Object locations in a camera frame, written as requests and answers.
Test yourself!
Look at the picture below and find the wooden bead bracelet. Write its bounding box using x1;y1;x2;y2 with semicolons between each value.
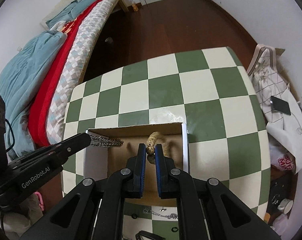
145;131;172;165

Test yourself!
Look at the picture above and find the silver charm chain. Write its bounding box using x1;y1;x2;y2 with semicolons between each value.
143;206;179;221

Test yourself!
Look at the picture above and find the silver chain bracelet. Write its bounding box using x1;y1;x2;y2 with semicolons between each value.
89;134;124;147

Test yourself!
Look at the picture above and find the black fitness band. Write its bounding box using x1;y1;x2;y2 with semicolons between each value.
135;230;165;240

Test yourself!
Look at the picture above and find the white cardboard box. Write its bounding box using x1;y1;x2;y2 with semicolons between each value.
83;122;190;208

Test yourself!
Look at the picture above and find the red bed sheet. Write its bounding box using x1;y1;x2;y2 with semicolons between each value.
27;0;103;147

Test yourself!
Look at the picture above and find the pink plastic hanger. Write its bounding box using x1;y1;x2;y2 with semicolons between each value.
34;191;45;211

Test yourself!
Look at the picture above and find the teal blue blanket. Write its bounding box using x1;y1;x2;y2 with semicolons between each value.
0;30;67;160

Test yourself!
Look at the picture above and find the checkered pattern mattress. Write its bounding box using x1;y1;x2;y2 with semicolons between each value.
40;0;118;145

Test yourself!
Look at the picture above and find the green white checkered tablecloth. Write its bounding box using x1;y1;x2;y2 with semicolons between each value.
62;46;272;240

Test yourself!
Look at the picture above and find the white plastic shopping bag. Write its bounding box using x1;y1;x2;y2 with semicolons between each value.
268;135;295;171

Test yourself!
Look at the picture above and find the white mug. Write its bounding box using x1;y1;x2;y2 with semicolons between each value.
277;198;294;214

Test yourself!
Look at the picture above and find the black smartphone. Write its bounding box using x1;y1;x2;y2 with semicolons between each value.
270;96;291;115

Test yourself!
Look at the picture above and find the small orange bottle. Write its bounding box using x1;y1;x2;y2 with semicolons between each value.
131;1;138;12

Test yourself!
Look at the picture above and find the teal pillow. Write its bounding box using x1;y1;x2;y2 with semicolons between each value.
46;0;97;29

